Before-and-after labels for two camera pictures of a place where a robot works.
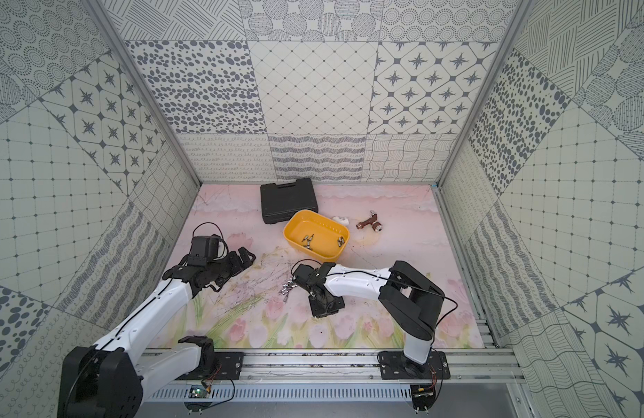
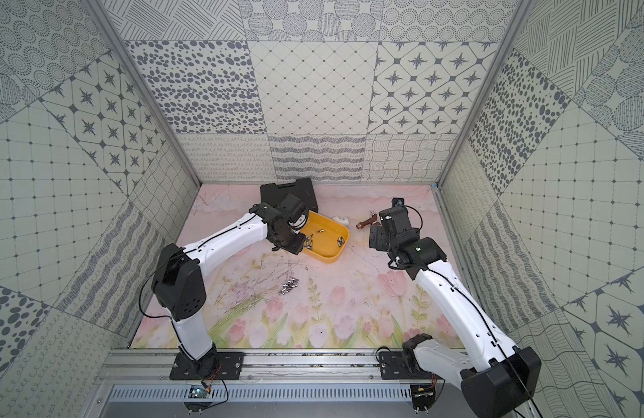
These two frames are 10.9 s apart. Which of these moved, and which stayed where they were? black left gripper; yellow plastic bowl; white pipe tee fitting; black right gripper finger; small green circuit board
Moved: black right gripper finger; black left gripper
Stayed: small green circuit board; yellow plastic bowl; white pipe tee fitting
